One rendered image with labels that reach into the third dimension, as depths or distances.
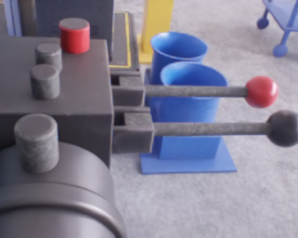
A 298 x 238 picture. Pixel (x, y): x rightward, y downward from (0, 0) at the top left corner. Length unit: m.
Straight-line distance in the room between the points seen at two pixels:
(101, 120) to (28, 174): 0.07
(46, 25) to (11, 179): 1.47
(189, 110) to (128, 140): 1.23
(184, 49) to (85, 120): 1.74
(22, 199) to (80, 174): 0.04
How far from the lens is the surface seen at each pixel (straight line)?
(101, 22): 1.65
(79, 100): 0.28
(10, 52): 0.34
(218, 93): 0.38
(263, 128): 0.35
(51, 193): 0.22
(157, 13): 2.38
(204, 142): 1.65
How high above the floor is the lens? 1.18
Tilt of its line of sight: 38 degrees down
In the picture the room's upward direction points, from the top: 7 degrees clockwise
